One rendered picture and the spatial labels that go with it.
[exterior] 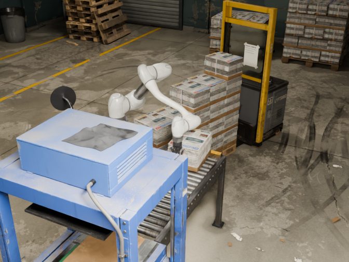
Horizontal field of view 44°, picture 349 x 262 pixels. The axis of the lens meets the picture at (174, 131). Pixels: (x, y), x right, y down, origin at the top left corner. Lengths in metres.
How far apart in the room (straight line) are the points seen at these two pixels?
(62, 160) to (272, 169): 3.64
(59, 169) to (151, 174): 0.49
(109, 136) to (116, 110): 1.87
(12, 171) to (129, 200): 0.72
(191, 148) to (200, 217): 1.10
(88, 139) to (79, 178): 0.22
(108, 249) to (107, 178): 0.98
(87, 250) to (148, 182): 0.91
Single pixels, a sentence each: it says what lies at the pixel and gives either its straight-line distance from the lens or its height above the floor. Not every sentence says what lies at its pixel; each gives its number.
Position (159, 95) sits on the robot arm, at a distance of 3.64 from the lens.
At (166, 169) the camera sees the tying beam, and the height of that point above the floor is 1.55.
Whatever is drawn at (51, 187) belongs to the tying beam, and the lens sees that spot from 2.37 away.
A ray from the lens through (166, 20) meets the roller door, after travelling 12.10.
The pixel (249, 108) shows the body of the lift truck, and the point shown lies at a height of 0.46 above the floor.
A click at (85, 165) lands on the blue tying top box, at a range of 2.22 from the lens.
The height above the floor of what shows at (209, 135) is 1.03.
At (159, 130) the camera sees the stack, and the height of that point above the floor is 0.80.
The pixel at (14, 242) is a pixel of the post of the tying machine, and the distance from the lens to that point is 2.89.
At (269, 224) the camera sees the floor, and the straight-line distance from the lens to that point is 4.63.
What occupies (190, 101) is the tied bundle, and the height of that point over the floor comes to 0.96.
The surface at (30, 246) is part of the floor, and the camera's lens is 4.45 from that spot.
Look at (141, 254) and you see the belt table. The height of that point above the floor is 0.80.
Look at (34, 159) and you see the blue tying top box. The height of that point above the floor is 1.64.
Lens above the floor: 2.84
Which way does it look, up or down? 27 degrees down
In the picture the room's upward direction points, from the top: 1 degrees clockwise
